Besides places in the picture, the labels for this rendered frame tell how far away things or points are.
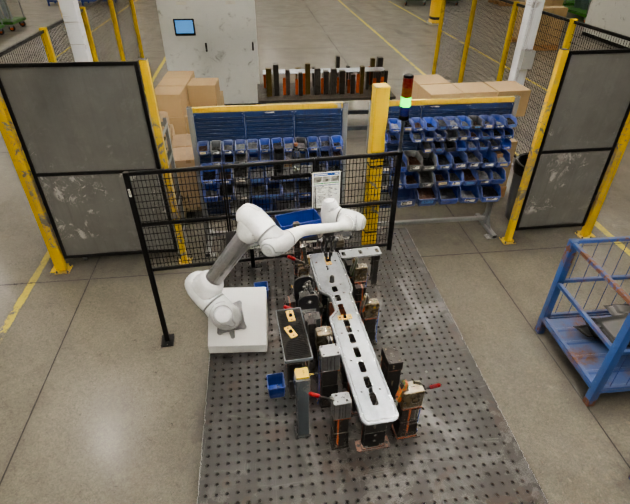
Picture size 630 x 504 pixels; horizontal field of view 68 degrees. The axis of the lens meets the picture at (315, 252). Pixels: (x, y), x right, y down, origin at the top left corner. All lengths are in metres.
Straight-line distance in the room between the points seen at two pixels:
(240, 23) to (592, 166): 5.99
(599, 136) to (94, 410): 5.06
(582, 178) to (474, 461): 3.66
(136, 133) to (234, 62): 4.89
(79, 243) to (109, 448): 2.21
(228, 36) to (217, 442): 7.39
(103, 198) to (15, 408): 1.88
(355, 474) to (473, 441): 0.65
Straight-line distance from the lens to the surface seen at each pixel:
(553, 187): 5.48
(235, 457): 2.57
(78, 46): 6.42
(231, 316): 2.69
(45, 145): 4.68
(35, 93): 4.52
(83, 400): 3.99
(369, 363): 2.52
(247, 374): 2.88
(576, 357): 4.13
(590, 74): 5.08
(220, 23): 8.93
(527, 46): 7.02
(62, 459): 3.73
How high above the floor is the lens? 2.88
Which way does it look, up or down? 35 degrees down
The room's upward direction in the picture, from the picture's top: straight up
